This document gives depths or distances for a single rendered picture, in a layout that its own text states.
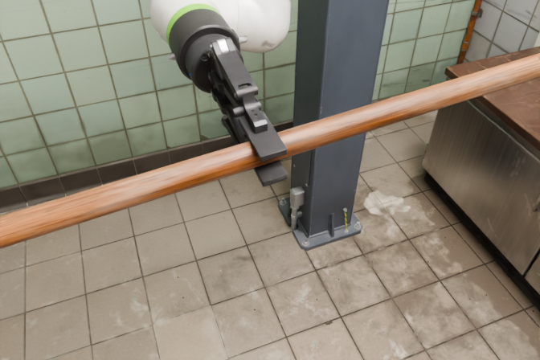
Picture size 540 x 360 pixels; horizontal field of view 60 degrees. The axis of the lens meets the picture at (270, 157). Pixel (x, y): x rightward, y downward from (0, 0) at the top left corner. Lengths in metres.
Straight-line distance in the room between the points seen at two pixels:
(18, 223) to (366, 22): 1.06
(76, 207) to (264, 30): 0.44
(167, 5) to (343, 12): 0.65
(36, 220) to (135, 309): 1.28
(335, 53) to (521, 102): 0.68
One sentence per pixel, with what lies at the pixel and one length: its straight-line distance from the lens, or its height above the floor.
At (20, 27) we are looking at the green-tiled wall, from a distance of 1.81.
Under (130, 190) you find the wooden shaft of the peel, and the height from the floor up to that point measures 1.13.
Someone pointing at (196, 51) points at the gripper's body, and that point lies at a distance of 0.64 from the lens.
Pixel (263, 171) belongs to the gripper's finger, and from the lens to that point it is 0.52.
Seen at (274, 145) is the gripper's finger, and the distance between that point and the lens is 0.49.
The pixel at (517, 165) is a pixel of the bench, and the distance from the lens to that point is 1.69.
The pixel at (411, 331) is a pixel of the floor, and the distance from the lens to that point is 1.73.
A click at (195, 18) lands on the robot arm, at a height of 1.18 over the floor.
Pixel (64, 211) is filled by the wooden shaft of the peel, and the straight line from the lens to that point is 0.50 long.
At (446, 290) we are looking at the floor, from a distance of 1.85.
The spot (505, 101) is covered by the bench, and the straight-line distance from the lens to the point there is 1.72.
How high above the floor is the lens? 1.47
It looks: 42 degrees down
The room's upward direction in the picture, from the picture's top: straight up
